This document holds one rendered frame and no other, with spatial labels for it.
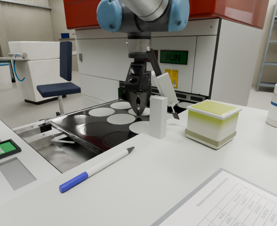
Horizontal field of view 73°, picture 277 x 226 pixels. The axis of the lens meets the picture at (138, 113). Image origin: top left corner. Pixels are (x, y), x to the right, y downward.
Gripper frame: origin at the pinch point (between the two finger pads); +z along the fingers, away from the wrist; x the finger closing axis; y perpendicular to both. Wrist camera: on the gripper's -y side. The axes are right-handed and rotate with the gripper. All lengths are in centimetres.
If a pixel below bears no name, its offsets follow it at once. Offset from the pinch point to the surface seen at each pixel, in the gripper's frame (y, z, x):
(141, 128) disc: -9.2, 1.7, -2.5
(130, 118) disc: -1.4, 1.7, 2.6
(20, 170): -39.7, -4.0, 12.2
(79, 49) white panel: 46, -20, 42
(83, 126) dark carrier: -10.2, 1.8, 16.1
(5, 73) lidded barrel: 363, 50, 416
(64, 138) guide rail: -10.1, 6.9, 23.5
